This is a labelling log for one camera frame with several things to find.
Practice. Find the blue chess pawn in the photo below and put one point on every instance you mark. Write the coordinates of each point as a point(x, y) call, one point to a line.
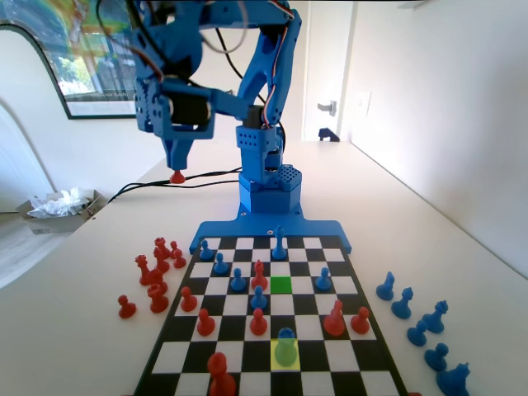
point(237, 285)
point(220, 269)
point(436, 359)
point(205, 254)
point(323, 284)
point(259, 303)

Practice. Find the blue chess queen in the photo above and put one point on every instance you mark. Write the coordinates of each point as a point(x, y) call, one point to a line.
point(434, 322)

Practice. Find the large blue piece front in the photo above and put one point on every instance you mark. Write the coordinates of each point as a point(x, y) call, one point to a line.
point(279, 251)

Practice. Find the white door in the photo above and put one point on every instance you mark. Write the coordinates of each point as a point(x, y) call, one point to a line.
point(326, 62)

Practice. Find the black white chessboard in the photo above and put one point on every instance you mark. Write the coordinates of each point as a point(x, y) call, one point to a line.
point(305, 305)

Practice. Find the black framed poster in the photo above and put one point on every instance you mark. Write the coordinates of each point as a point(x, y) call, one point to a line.
point(82, 62)

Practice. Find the red chess pawn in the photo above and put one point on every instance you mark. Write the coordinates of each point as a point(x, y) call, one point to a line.
point(258, 327)
point(361, 325)
point(178, 262)
point(187, 304)
point(205, 328)
point(173, 246)
point(126, 311)
point(177, 178)

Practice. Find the blue chess knight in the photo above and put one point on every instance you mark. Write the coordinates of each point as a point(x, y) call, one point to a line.
point(385, 292)

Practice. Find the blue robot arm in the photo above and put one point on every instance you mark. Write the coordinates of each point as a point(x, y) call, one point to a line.
point(268, 198)

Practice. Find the crumpled white plastic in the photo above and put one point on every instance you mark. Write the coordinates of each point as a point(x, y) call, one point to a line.
point(57, 204)

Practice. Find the grey cardboard box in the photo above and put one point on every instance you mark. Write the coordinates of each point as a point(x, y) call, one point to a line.
point(53, 224)

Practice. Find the blue board mount plate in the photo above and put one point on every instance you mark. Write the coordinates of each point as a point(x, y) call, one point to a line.
point(231, 229)

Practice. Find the small blue object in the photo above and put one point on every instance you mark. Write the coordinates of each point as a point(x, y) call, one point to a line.
point(328, 134)

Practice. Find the red chess rook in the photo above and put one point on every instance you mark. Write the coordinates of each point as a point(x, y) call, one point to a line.
point(161, 242)
point(158, 305)

